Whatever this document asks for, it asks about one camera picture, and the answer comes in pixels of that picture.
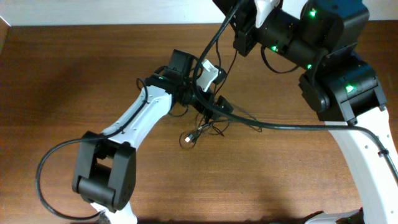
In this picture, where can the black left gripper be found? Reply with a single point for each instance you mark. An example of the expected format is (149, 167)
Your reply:
(209, 112)

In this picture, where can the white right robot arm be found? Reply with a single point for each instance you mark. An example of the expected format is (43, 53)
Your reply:
(337, 84)

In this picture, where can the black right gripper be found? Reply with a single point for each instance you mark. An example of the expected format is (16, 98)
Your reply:
(242, 25)

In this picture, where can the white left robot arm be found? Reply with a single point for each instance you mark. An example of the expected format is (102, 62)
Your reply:
(105, 172)

